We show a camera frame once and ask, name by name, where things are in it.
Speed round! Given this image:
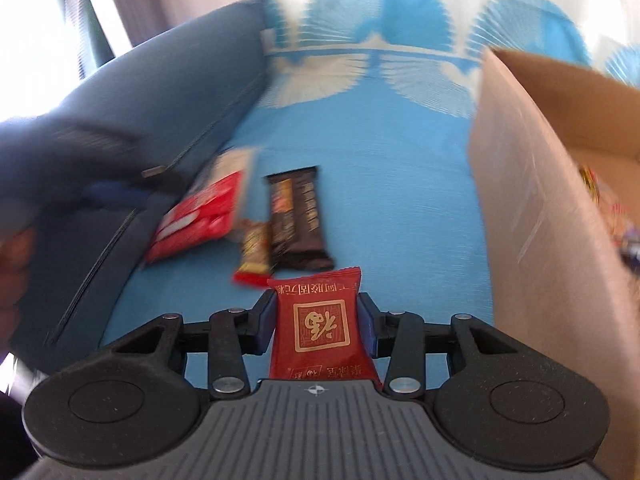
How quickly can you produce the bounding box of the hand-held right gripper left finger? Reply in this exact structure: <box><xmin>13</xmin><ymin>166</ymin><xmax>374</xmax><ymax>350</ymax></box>
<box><xmin>106</xmin><ymin>290</ymin><xmax>277</xmax><ymax>401</ymax></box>

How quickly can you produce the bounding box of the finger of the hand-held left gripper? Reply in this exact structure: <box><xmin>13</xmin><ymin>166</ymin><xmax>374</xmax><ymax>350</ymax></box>
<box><xmin>100</xmin><ymin>129</ymin><xmax>187</xmax><ymax>192</ymax></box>
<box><xmin>84</xmin><ymin>183</ymin><xmax>157</xmax><ymax>209</ymax></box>

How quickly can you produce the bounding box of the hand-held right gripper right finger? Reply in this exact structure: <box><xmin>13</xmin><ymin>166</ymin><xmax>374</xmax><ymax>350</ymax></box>
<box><xmin>358</xmin><ymin>291</ymin><xmax>540</xmax><ymax>399</ymax></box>

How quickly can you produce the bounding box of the red packet with gold square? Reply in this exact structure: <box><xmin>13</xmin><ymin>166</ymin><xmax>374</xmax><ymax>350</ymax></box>
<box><xmin>266</xmin><ymin>266</ymin><xmax>383</xmax><ymax>390</ymax></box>

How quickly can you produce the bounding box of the small red-gold candy bar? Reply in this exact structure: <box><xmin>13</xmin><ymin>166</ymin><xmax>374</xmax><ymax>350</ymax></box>
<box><xmin>231</xmin><ymin>220</ymin><xmax>274</xmax><ymax>288</ymax></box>

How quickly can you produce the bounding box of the red and white snack packet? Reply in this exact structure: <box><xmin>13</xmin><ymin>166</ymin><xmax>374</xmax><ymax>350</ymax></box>
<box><xmin>145</xmin><ymin>147</ymin><xmax>258</xmax><ymax>267</ymax></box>

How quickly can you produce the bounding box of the dark brown chocolate bar packet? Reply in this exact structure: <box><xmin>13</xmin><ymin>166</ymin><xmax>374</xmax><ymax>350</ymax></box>
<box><xmin>264</xmin><ymin>166</ymin><xmax>335</xmax><ymax>272</ymax></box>

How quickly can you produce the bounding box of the brown cardboard box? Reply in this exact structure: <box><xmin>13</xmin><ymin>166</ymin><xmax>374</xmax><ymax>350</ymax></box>
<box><xmin>467</xmin><ymin>46</ymin><xmax>640</xmax><ymax>480</ymax></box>

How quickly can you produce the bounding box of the beige nut snack packet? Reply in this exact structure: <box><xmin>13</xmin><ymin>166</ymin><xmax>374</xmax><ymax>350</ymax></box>
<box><xmin>577</xmin><ymin>162</ymin><xmax>617</xmax><ymax>211</ymax></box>

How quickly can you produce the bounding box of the purple snack packet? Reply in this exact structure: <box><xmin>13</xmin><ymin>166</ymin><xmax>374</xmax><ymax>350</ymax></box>
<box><xmin>614</xmin><ymin>205</ymin><xmax>640</xmax><ymax>268</ymax></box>

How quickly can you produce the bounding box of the person's left hand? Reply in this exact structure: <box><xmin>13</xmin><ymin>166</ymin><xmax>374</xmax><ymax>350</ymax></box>
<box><xmin>0</xmin><ymin>226</ymin><xmax>37</xmax><ymax>322</ymax></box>

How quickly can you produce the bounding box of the blue and cream printed cover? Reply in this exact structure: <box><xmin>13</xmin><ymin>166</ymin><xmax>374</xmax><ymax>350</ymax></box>
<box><xmin>102</xmin><ymin>0</ymin><xmax>640</xmax><ymax>396</ymax></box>

